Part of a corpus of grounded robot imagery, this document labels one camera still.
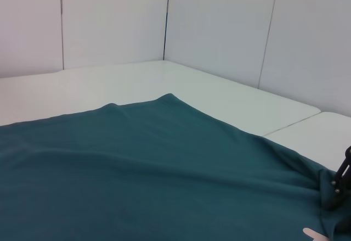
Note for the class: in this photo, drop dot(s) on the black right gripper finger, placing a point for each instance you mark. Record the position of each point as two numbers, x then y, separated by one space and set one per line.
340 186

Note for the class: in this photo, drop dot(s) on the teal t-shirt with white print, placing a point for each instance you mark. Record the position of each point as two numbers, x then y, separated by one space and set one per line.
137 169

